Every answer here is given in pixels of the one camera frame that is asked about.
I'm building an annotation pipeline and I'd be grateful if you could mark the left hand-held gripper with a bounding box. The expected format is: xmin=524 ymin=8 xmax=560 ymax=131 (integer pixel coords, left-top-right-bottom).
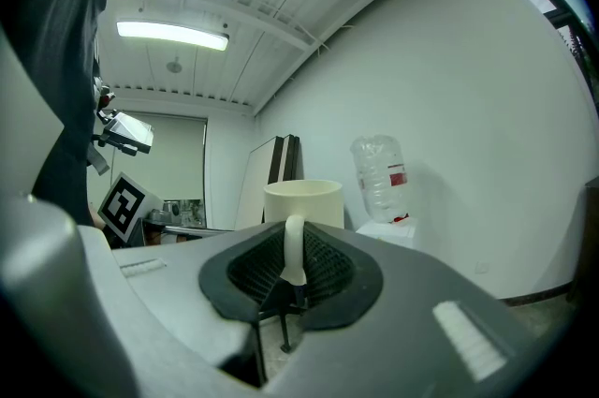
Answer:
xmin=97 ymin=170 xmax=165 ymax=244

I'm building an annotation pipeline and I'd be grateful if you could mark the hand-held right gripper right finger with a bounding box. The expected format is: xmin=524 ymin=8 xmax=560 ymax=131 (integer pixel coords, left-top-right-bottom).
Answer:
xmin=265 ymin=220 xmax=542 ymax=398

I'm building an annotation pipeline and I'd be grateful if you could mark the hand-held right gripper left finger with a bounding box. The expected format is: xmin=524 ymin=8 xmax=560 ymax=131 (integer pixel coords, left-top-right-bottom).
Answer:
xmin=0 ymin=191 xmax=287 ymax=398

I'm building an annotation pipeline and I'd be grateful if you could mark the white cup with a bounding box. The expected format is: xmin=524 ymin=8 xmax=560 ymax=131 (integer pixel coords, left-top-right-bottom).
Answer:
xmin=263 ymin=179 xmax=345 ymax=287

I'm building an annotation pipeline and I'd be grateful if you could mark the monitor on black arm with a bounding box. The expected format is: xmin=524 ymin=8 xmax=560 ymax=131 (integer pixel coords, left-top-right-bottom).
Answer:
xmin=91 ymin=108 xmax=156 ymax=157

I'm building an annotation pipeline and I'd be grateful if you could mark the dark desk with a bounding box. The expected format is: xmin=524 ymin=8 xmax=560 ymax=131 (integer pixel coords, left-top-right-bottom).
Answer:
xmin=141 ymin=217 xmax=236 ymax=246

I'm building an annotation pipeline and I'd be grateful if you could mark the grey window blind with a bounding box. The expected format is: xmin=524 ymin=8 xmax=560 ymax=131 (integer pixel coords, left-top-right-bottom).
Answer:
xmin=110 ymin=109 xmax=209 ymax=229

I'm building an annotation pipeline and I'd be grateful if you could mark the white water dispenser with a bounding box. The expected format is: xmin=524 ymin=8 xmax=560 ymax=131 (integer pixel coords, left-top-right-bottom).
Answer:
xmin=355 ymin=216 xmax=420 ymax=251

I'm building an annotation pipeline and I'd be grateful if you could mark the black metal stand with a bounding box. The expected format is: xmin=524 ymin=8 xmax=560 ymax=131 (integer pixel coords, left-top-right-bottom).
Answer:
xmin=258 ymin=282 xmax=311 ymax=354

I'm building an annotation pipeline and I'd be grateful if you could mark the white leaning board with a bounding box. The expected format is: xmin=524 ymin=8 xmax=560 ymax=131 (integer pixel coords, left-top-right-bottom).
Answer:
xmin=235 ymin=137 xmax=283 ymax=231

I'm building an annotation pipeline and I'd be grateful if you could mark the person's black shirt torso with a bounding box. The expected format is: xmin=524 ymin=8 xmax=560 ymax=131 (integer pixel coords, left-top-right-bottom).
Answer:
xmin=12 ymin=0 xmax=119 ymax=228

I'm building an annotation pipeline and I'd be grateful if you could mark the clear water jug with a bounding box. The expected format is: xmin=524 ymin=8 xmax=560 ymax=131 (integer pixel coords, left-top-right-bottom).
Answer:
xmin=350 ymin=134 xmax=413 ymax=225

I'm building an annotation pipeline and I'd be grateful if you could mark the black leaning board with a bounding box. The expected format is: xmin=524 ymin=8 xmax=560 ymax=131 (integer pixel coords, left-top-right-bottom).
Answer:
xmin=268 ymin=133 xmax=304 ymax=183

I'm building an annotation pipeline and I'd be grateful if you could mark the long ceiling light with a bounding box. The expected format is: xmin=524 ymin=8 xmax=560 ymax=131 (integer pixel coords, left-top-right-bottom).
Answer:
xmin=115 ymin=21 xmax=230 ymax=52

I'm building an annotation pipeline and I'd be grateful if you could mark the dark framed window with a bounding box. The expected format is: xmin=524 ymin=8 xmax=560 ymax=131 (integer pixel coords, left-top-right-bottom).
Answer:
xmin=511 ymin=0 xmax=599 ymax=107

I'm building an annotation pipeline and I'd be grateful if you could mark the grey strap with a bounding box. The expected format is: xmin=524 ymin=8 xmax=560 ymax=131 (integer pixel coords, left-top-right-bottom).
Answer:
xmin=86 ymin=145 xmax=112 ymax=177

